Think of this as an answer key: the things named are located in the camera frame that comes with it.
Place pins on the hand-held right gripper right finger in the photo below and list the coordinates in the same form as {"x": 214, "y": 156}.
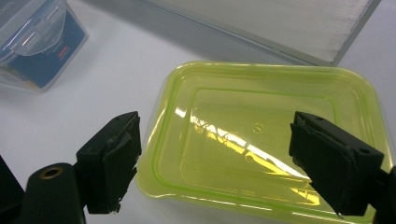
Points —
{"x": 327, "y": 161}

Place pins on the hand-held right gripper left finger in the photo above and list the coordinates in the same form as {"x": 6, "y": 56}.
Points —
{"x": 112, "y": 168}

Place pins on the yellow-green plastic container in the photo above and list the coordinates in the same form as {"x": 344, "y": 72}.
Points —
{"x": 224, "y": 118}

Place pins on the clear plastic food container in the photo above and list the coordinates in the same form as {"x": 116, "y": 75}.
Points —
{"x": 37, "y": 46}

